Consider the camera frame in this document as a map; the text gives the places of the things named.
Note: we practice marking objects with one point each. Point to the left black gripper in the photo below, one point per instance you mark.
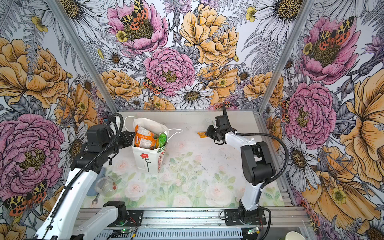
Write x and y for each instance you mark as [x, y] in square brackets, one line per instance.
[128, 140]

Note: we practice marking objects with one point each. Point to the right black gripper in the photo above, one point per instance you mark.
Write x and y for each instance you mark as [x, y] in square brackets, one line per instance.
[209, 131]

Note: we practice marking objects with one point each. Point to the small orange snack packet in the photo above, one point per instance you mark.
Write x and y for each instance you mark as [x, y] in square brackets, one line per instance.
[202, 134]

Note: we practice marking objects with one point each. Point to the orange white snack bag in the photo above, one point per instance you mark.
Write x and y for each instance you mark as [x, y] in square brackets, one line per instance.
[145, 139]

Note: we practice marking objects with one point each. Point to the green rainbow candy bag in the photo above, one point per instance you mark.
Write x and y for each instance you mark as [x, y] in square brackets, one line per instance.
[161, 140]

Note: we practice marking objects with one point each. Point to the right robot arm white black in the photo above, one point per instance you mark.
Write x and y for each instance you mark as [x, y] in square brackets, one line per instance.
[257, 167]

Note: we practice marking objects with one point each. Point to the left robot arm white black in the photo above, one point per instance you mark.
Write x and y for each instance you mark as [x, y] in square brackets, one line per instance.
[60, 224]

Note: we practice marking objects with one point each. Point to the clear plastic cup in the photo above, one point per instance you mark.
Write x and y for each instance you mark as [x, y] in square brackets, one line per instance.
[106, 187]

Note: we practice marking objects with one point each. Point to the green circuit board left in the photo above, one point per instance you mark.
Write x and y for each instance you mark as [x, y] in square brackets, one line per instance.
[122, 232]

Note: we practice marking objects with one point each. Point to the green circuit board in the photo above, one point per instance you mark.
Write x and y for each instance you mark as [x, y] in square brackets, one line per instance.
[255, 230]
[122, 232]

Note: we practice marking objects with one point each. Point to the green circuit board right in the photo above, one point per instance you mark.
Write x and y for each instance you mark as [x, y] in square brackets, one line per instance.
[255, 230]

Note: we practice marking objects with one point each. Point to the white round bowl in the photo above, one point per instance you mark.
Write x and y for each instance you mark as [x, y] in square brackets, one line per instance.
[294, 236]

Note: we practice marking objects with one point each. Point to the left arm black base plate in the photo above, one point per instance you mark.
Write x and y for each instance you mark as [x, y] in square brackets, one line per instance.
[132, 218]

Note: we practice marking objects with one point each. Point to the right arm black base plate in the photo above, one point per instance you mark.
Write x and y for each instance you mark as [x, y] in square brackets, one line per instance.
[236, 217]

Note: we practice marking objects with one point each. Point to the white ventilated cable duct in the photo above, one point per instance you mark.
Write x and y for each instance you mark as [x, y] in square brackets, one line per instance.
[173, 234]

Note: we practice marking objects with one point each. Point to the aluminium frame rail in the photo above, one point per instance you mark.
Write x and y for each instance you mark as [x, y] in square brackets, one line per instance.
[172, 218]

